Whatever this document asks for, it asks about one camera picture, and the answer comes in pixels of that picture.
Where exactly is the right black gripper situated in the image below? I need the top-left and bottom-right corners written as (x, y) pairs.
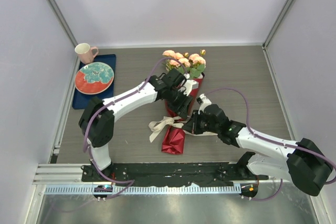
top-left (182, 110), bottom-right (220, 135)

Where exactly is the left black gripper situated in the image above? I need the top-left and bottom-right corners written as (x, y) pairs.
top-left (165, 88), bottom-right (193, 120)

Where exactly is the red wrapping paper sheet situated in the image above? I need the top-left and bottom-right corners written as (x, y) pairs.
top-left (161, 73), bottom-right (205, 155)

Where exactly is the cream ribbon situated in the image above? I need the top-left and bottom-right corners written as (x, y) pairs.
top-left (148, 115), bottom-right (218, 144)

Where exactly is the pink fake flower bouquet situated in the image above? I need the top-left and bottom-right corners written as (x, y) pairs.
top-left (162, 49), bottom-right (206, 79)

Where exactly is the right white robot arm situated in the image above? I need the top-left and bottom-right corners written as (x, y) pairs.
top-left (182, 104), bottom-right (333, 196)

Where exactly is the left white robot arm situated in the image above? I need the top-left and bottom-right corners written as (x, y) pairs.
top-left (79, 69), bottom-right (198, 182)

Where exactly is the red and teal plate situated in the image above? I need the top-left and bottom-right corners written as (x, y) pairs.
top-left (75, 62), bottom-right (114, 95)

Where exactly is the blue tray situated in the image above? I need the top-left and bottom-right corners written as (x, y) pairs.
top-left (72, 54), bottom-right (116, 110)

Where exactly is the pink ceramic mug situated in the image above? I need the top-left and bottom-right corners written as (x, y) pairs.
top-left (75, 43), bottom-right (99, 65)

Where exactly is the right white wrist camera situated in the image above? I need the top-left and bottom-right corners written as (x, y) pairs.
top-left (196, 94), bottom-right (212, 114)

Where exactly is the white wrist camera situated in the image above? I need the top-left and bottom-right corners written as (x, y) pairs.
top-left (196, 94), bottom-right (212, 114)
top-left (179, 73), bottom-right (199, 98)

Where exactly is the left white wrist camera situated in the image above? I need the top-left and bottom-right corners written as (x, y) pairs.
top-left (179, 73), bottom-right (199, 98)

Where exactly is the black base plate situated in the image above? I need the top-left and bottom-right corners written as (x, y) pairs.
top-left (81, 161), bottom-right (270, 186)

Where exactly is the perforated metal rail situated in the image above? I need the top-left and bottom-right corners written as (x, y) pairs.
top-left (45, 183), bottom-right (241, 195)

